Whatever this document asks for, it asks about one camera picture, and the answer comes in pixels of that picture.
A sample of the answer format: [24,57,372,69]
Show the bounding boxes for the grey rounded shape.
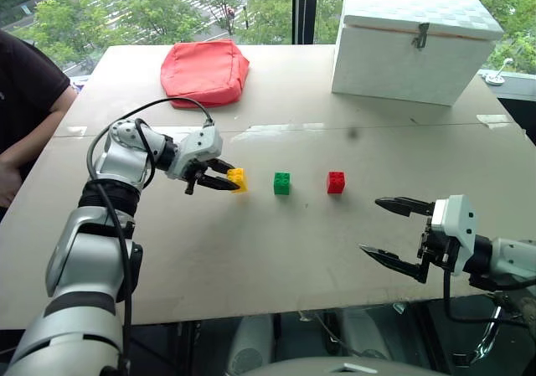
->
[227,314,276,376]

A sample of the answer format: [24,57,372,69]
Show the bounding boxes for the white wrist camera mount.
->
[430,193,478,277]
[166,125,224,181]

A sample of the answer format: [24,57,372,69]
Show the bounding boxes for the chrome bent tube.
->
[451,303,504,368]

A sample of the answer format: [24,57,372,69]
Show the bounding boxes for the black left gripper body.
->
[182,159,216,196]

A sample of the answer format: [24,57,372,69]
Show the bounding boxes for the small white stand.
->
[484,57,515,86]

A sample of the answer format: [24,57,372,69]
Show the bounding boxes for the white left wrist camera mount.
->
[166,125,224,181]

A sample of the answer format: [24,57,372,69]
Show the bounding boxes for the yellow toy brick cube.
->
[226,167,250,195]

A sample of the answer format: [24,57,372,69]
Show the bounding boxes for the grey robot torso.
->
[245,355,450,376]

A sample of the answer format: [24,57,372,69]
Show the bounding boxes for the clear tape strip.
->
[476,113,513,131]
[53,125,89,138]
[229,121,328,144]

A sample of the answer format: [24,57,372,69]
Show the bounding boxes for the red fabric bag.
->
[159,38,251,110]

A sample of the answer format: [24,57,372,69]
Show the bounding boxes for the bystander hand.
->
[0,160,23,209]

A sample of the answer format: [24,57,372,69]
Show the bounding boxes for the white foam box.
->
[331,0,506,108]

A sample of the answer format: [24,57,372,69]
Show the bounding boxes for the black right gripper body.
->
[418,215,461,275]

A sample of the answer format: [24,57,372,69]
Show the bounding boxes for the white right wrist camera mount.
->
[430,193,478,277]

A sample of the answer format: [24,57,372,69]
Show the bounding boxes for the red toy brick cube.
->
[326,170,348,195]

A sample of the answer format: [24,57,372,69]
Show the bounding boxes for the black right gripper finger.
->
[374,196,436,219]
[358,244,430,285]

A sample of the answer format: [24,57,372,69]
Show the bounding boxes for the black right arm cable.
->
[442,266,536,329]

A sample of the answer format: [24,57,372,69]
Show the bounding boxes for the black window pillar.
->
[291,0,318,46]

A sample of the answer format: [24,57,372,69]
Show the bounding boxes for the bystander dark shirt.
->
[0,29,73,156]

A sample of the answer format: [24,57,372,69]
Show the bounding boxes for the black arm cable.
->
[85,96,216,376]
[442,266,536,329]

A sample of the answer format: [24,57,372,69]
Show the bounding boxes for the green toy brick cube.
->
[272,172,292,196]

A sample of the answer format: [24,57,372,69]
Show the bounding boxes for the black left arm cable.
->
[85,96,216,376]

